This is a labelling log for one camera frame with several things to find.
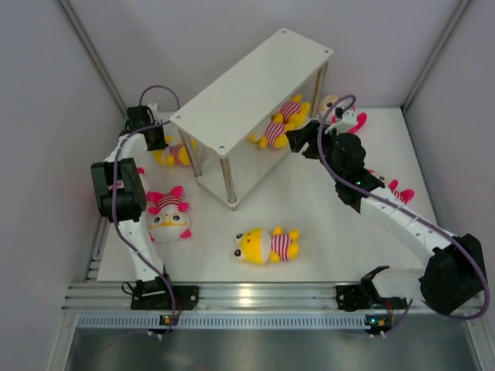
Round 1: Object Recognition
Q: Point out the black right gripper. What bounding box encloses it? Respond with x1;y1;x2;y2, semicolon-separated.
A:
285;121;343;182

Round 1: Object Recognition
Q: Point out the yellow plush toy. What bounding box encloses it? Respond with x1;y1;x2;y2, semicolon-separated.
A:
248;119;295;149
153;135;191;166
234;226;300;265

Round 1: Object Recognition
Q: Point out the white pink plush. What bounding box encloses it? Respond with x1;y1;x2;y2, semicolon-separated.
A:
147;185;193;243
368;168;415;204
318;94;367;134
137;167;149;197

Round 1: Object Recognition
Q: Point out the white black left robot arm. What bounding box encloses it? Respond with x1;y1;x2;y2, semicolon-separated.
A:
90;104;177;311

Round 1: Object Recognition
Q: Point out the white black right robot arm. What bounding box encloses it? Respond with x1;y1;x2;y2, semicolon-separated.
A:
288;120;490;319

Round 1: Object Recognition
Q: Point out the yellow plush inside shelf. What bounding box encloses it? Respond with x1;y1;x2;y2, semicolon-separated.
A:
276;94;311;128

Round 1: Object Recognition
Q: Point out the white two-tier shelf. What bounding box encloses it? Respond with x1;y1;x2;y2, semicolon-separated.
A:
170;28;333;210

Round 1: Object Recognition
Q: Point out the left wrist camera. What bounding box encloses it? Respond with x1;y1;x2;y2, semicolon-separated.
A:
147;103;161;124

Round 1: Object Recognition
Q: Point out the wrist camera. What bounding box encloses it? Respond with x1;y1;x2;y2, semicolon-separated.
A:
325;107;359;134
147;103;161;124

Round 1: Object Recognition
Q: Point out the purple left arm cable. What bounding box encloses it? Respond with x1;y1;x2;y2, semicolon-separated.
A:
111;85;182;333

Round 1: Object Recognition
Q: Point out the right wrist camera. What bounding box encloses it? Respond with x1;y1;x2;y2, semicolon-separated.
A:
325;107;359;134

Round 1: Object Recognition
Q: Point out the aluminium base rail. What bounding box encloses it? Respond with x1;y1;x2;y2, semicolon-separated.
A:
62;281;339;312

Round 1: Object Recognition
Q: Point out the grey slotted cable duct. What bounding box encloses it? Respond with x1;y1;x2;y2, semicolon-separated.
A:
77;312;374;330

